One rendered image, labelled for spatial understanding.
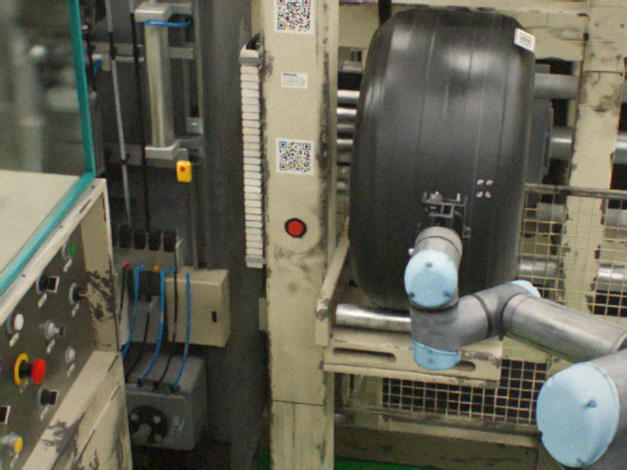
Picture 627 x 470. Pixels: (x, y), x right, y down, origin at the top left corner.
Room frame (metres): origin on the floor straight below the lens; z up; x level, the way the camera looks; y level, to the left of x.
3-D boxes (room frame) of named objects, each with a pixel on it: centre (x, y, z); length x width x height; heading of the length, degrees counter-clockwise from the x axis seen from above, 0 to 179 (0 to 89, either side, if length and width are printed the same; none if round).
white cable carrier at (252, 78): (2.18, 0.11, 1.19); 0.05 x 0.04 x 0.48; 169
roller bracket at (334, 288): (2.20, -0.06, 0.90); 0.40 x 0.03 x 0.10; 169
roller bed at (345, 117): (2.58, -0.08, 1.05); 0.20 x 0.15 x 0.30; 79
